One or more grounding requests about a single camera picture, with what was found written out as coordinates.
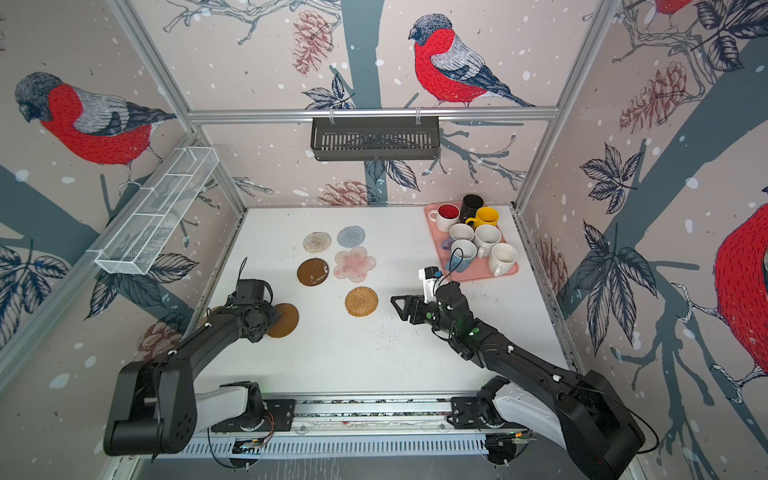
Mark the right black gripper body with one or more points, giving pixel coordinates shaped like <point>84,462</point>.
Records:
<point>433,314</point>

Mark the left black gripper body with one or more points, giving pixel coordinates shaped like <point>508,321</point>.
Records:
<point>268,315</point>

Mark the brown wooden round coaster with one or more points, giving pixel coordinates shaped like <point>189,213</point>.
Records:
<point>287,323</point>

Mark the rattan woven round coaster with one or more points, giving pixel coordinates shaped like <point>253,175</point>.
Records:
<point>361,302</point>

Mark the pink flower resin coaster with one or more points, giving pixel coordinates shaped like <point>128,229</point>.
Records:
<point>354,264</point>

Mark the dark brown scratched round coaster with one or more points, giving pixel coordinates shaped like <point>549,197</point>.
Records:
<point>312,272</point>

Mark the blue woven round coaster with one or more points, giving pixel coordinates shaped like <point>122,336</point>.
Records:
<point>351,236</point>

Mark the beige woven round coaster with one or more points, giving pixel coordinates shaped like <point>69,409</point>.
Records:
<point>317,242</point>

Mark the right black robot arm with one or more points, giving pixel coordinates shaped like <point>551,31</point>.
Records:
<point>600,433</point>

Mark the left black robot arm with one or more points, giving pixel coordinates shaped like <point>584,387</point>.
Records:
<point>175,372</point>

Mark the small white cup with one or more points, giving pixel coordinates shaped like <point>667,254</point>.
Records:
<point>460,231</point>

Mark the pink rectangular tray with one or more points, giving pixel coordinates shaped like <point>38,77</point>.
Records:
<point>442,242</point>

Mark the light blue mug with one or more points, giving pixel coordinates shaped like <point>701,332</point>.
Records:
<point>462,254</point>

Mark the white mug front right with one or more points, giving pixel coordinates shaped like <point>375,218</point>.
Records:
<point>502,259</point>

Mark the white mug centre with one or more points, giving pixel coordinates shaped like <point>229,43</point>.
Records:
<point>485,238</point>

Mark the white mug red inside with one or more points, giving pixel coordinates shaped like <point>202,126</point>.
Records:
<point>444,216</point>

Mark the yellow mug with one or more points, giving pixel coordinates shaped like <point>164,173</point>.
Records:
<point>484,216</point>

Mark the black mug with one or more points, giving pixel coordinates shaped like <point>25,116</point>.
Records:
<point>470,204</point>

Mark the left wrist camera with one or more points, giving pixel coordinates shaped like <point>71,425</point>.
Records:
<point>250,291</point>

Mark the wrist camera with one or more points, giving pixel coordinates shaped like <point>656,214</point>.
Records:
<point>250,291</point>
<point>429,277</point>

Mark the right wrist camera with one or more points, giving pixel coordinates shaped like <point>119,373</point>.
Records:
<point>429,277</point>

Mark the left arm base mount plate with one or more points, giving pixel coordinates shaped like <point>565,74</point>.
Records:
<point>277,416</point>

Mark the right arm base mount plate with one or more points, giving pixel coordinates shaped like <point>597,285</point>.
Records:
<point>472,413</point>

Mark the aluminium front rail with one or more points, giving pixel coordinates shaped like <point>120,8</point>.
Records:
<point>366,414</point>

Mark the white mesh wire shelf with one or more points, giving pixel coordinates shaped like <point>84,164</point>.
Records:
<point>142,237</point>

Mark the black hanging wire basket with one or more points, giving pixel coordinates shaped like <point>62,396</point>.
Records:
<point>375,138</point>

